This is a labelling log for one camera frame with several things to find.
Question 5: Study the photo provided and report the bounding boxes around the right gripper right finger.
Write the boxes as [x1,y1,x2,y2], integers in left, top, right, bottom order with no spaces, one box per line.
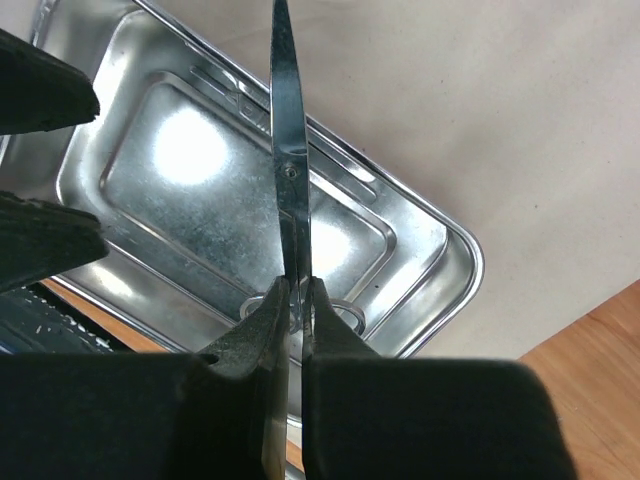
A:
[302,279,577,479]

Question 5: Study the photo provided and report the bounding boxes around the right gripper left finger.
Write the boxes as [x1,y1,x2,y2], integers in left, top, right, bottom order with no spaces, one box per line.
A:
[1,279,289,479]

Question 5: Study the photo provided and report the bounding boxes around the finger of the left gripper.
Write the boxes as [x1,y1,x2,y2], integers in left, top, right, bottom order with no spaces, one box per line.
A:
[1,30,99,135]
[1,192,108,293]

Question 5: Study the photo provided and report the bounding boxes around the stainless steel tray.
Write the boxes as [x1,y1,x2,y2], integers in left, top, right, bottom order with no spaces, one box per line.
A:
[1,1,484,357]

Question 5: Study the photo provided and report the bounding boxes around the steel surgical scissors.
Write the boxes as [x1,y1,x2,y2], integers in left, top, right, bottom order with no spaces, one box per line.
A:
[239,0,369,480]

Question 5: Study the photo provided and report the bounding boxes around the beige cloth wrap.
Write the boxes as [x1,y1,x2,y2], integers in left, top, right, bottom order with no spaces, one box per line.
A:
[0,0,640,361]

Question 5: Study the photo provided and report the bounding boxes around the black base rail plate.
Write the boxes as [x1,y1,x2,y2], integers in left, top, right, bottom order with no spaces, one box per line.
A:
[1,284,132,354]

